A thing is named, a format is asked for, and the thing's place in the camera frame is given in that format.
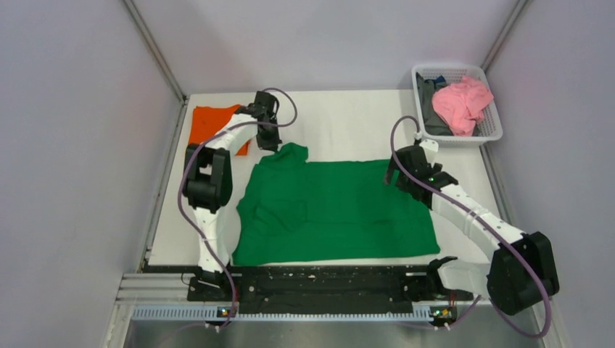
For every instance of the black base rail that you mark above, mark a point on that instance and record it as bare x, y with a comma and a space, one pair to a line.
324, 290

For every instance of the blue t shirt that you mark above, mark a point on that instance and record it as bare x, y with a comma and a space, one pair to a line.
439, 83

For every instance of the green t shirt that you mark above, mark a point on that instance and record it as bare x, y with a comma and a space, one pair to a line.
296, 210

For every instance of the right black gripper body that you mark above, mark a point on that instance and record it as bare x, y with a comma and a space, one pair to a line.
402, 182

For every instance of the grey t shirt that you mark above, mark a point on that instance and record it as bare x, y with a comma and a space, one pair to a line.
433, 124

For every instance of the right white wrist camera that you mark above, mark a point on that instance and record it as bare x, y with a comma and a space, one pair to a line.
430, 146

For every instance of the white plastic basket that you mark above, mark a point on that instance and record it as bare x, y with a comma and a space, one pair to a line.
489, 130

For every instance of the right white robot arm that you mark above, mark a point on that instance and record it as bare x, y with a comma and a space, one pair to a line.
520, 270

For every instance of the pink t shirt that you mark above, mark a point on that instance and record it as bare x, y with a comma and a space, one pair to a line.
461, 105

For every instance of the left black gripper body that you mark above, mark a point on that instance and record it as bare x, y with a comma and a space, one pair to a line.
268, 139

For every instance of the folded orange t shirt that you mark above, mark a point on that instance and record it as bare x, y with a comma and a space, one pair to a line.
207, 121

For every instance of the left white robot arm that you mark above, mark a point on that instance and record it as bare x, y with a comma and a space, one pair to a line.
206, 184

